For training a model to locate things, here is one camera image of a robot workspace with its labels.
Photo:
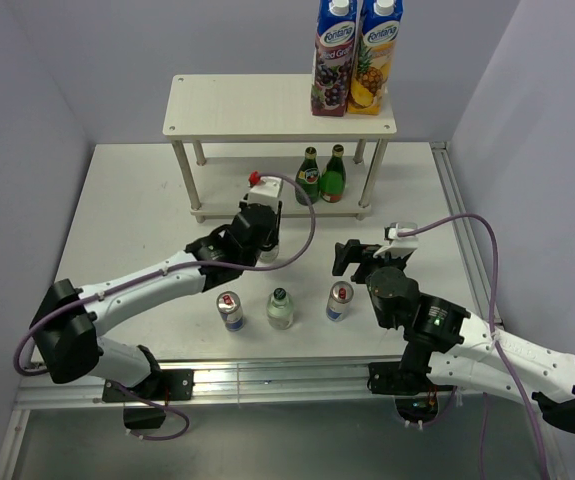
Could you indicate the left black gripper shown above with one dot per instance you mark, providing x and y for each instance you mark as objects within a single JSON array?
[{"x": 273, "y": 236}]

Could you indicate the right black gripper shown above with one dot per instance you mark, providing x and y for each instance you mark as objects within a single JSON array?
[{"x": 354, "y": 251}]

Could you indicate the green Perrier labelled bottle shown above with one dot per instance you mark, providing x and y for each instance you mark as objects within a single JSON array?
[{"x": 307, "y": 178}]

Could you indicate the clear bottle green cap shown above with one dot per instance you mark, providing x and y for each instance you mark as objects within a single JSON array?
[
  {"x": 269, "y": 252},
  {"x": 280, "y": 309}
]

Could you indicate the dark green gold-cap bottle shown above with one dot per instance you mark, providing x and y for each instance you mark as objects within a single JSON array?
[{"x": 333, "y": 180}]

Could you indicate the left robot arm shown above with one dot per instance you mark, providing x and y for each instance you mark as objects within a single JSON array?
[{"x": 74, "y": 344}]

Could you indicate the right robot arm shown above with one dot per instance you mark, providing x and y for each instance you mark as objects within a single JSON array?
[{"x": 448, "y": 345}]

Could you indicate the beige two-tier shelf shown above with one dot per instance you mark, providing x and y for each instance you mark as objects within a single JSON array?
[{"x": 223, "y": 127}]

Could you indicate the right silver blue can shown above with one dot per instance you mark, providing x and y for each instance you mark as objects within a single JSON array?
[{"x": 340, "y": 297}]

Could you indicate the silver blue can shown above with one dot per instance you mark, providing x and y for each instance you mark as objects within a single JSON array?
[
  {"x": 230, "y": 309},
  {"x": 340, "y": 297}
]

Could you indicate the clear bottle green cap front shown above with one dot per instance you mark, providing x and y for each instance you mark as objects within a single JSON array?
[{"x": 280, "y": 309}]

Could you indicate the left silver blue can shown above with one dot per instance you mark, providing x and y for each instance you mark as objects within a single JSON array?
[{"x": 230, "y": 309}]

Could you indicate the red grape juice carton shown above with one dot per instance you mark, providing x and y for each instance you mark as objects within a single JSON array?
[{"x": 333, "y": 57}]

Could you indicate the pineapple juice carton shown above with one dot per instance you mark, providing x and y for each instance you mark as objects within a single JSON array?
[{"x": 376, "y": 41}]

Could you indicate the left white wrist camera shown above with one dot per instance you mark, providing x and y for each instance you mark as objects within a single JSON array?
[{"x": 264, "y": 190}]

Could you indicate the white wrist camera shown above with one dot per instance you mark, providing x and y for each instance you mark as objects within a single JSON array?
[
  {"x": 401, "y": 241},
  {"x": 264, "y": 190}
]

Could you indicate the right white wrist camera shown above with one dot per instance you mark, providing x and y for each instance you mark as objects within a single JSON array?
[{"x": 401, "y": 241}]

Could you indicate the aluminium rail frame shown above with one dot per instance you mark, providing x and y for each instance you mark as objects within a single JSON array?
[{"x": 128, "y": 214}]

